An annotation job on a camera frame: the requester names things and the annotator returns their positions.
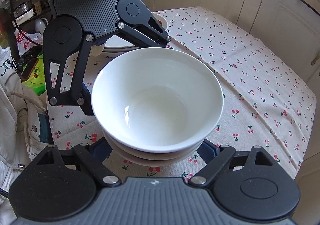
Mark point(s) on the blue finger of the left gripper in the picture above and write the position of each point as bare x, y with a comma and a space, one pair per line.
86, 106

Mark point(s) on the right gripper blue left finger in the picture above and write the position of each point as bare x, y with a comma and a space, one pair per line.
90, 159

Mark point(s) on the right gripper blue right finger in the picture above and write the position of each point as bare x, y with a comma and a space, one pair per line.
217, 159

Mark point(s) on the white floral bowl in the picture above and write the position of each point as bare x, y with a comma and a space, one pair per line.
147, 162
151, 155

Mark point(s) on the white fruit plate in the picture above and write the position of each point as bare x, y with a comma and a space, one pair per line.
125, 42

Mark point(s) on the large plain white bowl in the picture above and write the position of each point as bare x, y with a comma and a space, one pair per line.
157, 100

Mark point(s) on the white sleeved left forearm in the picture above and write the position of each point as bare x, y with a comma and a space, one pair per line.
24, 126

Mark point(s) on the green packaging bag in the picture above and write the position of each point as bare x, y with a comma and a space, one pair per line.
33, 75

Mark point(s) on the cherry print tablecloth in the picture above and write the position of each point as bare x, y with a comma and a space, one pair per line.
265, 102

